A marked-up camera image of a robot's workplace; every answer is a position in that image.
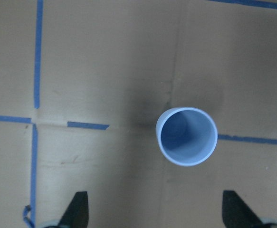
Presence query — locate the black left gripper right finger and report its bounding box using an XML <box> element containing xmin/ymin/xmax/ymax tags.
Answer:
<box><xmin>222</xmin><ymin>190</ymin><xmax>264</xmax><ymax>228</ymax></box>

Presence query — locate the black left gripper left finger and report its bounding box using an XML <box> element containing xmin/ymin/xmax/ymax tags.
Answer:
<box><xmin>58</xmin><ymin>191</ymin><xmax>89</xmax><ymax>228</ymax></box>

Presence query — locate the blue plastic cup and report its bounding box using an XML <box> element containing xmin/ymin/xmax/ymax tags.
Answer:
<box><xmin>155</xmin><ymin>107</ymin><xmax>218</xmax><ymax>167</ymax></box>

